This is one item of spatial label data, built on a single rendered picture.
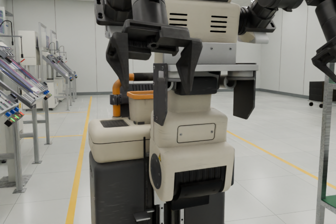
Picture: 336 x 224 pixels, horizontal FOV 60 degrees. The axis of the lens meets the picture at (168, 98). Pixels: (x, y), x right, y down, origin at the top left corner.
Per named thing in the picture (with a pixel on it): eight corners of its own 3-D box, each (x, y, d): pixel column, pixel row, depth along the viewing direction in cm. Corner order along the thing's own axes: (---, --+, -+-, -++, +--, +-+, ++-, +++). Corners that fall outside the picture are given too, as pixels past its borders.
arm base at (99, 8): (137, 4, 82) (93, 1, 78) (143, -20, 75) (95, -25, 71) (142, 27, 78) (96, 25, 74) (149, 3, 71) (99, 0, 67)
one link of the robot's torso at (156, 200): (149, 197, 107) (148, 131, 104) (217, 186, 116) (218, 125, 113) (176, 238, 82) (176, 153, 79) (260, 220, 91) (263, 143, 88)
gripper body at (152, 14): (191, 37, 45) (184, 0, 48) (126, 28, 42) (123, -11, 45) (175, 59, 51) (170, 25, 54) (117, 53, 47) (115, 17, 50)
